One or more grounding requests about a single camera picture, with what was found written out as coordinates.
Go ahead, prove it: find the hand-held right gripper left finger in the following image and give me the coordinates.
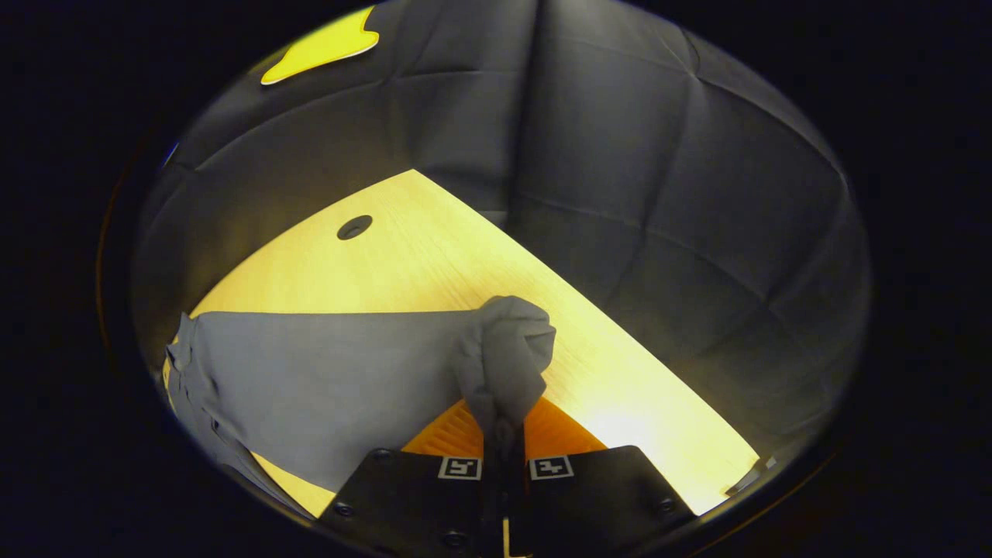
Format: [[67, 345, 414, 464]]
[[318, 398, 505, 558]]

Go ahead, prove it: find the grey collared shirt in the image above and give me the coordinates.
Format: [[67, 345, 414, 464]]
[[163, 295, 557, 516]]

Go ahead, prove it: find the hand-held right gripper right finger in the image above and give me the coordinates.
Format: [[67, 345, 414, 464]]
[[504, 398, 696, 558]]

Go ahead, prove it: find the black backdrop cloth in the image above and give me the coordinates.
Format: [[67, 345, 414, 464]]
[[132, 0, 873, 458]]

